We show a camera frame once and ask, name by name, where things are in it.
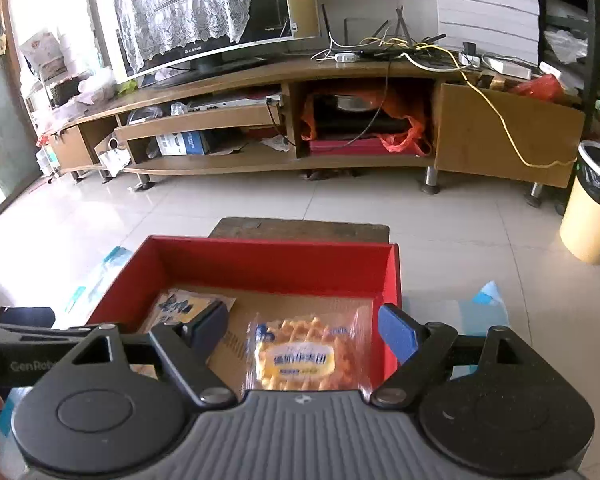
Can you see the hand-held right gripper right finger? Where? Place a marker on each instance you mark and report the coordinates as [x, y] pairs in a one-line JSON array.
[[397, 332]]

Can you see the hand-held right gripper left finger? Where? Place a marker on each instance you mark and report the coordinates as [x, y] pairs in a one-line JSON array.
[[211, 326]]

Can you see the red cardboard box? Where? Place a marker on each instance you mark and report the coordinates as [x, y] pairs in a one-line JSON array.
[[280, 265]]

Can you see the waffle packet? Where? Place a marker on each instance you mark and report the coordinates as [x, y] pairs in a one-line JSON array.
[[300, 355]]

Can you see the blue checkered tablecloth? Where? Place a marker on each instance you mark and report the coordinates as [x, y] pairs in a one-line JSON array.
[[460, 315]]

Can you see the dark wooden stool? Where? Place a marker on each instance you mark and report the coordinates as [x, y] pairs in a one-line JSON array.
[[300, 230]]

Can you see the blue and white box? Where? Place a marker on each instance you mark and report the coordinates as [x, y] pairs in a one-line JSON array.
[[185, 142]]

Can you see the orange plastic bag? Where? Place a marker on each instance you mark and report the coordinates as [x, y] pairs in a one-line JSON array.
[[405, 140]]

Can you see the cream trash bin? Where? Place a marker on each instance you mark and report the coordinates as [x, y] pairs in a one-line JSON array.
[[587, 220]]

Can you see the silver media player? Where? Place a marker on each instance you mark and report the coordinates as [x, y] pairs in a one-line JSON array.
[[230, 102]]

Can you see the wooden television stand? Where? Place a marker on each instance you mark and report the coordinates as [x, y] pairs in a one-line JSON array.
[[500, 130]]

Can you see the white power strip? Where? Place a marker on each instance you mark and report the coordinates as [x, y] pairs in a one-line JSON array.
[[342, 56]]

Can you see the red plastic bag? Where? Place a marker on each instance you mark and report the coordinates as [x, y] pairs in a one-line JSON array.
[[545, 87]]

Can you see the flat white box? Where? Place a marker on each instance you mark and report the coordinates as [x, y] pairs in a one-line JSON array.
[[507, 67]]

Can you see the black router with antennas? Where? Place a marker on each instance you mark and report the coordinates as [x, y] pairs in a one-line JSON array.
[[360, 30]]

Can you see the white lace cloth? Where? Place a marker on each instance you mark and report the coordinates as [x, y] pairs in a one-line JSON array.
[[180, 5]]

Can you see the flat screen television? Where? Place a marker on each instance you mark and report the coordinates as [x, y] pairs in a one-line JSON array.
[[265, 0]]

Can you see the white ribbed panel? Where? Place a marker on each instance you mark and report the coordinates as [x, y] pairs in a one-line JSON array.
[[485, 10]]

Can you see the black shelf rack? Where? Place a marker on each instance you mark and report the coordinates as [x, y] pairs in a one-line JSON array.
[[580, 20]]

